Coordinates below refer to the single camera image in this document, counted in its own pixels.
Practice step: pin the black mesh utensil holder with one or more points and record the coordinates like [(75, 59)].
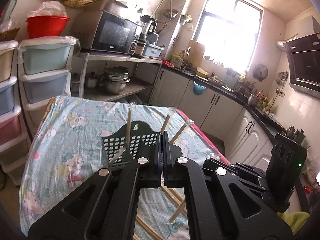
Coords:
[(117, 142)]

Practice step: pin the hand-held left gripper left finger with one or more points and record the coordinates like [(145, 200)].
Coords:
[(153, 155)]

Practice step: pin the steel colander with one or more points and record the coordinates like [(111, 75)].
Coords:
[(170, 13)]

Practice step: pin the cartoon cat printed cloth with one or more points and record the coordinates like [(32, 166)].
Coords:
[(62, 135)]

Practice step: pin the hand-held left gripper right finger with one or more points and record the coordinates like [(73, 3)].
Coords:
[(170, 160)]

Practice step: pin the woven basket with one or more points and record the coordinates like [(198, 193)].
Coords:
[(8, 33)]

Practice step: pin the clear plastic bag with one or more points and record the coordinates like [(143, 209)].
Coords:
[(48, 8)]

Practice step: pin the stacked steel pots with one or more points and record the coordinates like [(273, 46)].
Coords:
[(115, 85)]

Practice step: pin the pile of wooden chopsticks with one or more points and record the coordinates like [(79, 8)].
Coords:
[(176, 212)]

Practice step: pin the grey knife holder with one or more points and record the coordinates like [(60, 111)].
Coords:
[(229, 77)]

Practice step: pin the metal kitchen shelf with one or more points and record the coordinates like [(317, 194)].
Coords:
[(120, 58)]

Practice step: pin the blue grey plastic crate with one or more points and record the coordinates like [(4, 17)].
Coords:
[(153, 50)]

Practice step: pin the black range hood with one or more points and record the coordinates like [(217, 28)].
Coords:
[(305, 65)]

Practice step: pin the black microwave oven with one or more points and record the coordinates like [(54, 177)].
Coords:
[(112, 33)]

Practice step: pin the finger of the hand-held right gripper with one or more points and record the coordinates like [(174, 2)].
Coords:
[(252, 183), (215, 162)]

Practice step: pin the wooden cutting board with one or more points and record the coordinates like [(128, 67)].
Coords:
[(197, 53)]

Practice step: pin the kitchen window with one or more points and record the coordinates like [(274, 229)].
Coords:
[(225, 30)]

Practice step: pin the pale blue drawer tower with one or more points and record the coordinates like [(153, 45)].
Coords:
[(45, 57)]

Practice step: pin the black blender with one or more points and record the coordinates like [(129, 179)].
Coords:
[(146, 27)]

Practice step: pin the silver exhaust duct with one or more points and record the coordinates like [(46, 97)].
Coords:
[(285, 42)]

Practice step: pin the single wooden chopstick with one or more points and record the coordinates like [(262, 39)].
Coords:
[(128, 125), (181, 131), (165, 123), (117, 156)]

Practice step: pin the small lidded steel pot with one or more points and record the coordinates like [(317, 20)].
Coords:
[(91, 81)]

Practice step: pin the red plastic basin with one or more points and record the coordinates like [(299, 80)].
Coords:
[(46, 28)]

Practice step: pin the cream blue pink drawer tower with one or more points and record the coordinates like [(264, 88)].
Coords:
[(7, 97)]

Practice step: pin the blue hanging trash bag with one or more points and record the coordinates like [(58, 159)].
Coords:
[(199, 89)]

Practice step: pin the black kitchen countertop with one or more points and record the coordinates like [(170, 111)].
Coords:
[(260, 116)]

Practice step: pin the white kitchen cabinets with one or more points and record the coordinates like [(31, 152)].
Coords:
[(225, 112)]

